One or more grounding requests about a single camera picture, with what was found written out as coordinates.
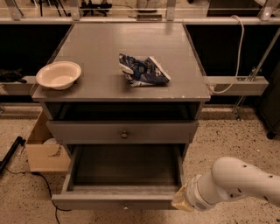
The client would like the white hanging cable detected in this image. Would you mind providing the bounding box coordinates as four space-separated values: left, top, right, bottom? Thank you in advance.
209 15 245 95

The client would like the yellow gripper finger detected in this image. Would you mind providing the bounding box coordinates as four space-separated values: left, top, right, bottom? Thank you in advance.
171 185 194 212

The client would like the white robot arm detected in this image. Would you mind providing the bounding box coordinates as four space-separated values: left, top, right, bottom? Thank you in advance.
171 157 280 212

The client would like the white bowl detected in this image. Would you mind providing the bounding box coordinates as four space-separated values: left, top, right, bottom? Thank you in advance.
36 61 81 90

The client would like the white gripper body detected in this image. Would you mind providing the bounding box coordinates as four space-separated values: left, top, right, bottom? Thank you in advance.
185 174 214 212

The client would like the black pole on floor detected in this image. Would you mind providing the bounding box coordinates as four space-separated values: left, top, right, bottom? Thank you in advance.
0 136 25 174

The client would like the grey drawer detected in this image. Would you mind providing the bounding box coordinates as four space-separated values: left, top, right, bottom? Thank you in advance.
46 121 198 144
52 143 186 210

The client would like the black floor cable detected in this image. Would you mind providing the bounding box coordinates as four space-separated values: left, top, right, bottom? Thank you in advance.
5 167 72 224

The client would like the cardboard box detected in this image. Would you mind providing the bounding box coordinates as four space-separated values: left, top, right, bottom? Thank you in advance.
25 112 70 172

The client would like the grey wooden drawer cabinet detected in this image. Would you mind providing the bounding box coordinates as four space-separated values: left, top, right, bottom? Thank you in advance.
31 22 212 156

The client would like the blue white snack bag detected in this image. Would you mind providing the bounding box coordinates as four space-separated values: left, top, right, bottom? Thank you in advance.
119 53 171 87

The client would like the grey top drawer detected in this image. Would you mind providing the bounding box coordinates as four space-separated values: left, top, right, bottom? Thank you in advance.
46 121 198 144

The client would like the black cloth on rail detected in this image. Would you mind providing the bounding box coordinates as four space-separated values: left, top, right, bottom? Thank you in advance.
0 69 27 83

